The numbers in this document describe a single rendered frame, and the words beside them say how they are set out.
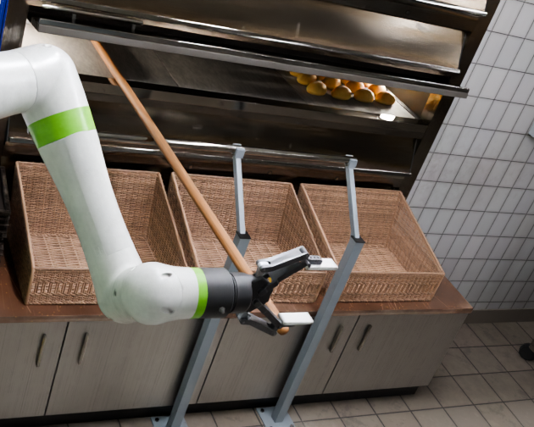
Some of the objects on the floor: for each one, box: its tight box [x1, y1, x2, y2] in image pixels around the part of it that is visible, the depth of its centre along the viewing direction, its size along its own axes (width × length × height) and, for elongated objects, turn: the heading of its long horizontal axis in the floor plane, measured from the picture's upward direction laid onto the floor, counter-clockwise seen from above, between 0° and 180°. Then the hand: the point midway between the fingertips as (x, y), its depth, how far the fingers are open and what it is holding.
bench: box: [0, 221, 473, 427], centre depth 331 cm, size 56×242×58 cm, turn 85°
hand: (317, 291), depth 158 cm, fingers open, 13 cm apart
